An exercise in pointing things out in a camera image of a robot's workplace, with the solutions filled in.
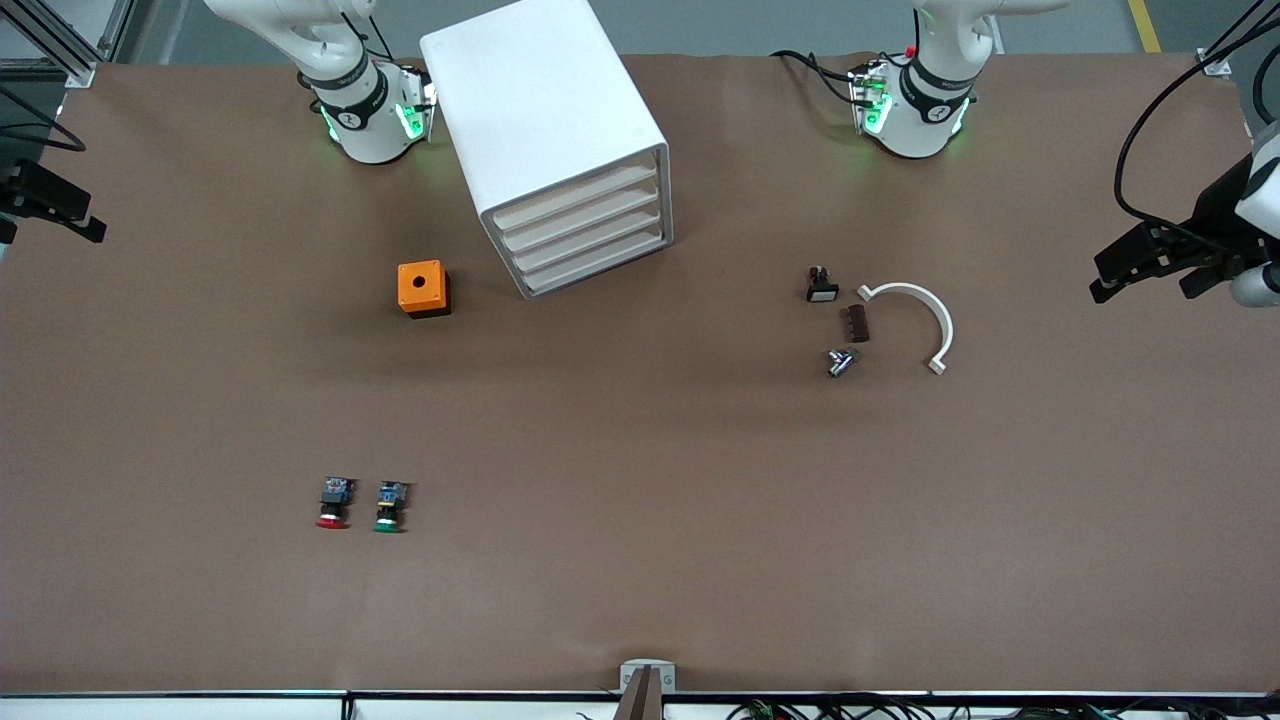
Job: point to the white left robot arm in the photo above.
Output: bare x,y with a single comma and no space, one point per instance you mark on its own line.
920,120

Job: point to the black and white table rail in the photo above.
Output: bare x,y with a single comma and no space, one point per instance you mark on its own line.
200,705

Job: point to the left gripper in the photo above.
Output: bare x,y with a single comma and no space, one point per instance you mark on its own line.
1216,212

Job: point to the green push button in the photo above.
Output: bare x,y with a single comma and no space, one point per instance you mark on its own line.
390,507

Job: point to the brown terminal block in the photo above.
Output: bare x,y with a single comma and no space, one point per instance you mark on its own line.
856,324

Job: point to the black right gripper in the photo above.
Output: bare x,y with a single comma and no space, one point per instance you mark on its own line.
38,190

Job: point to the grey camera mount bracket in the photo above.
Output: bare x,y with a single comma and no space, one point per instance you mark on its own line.
647,680

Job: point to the orange box with hole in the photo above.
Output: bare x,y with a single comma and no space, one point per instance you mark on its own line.
420,285

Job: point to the white curved plastic bracket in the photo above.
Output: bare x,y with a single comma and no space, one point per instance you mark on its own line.
935,305

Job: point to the red mushroom push button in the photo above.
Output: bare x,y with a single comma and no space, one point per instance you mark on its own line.
334,505

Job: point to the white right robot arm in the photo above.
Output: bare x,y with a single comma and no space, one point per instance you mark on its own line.
365,130

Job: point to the black switch with white face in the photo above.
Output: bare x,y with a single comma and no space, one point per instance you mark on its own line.
822,287

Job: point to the silver metal key switch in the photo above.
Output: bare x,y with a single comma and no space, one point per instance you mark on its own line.
841,362

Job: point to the aluminium frame post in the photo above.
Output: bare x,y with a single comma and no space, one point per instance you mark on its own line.
60,45
1225,45

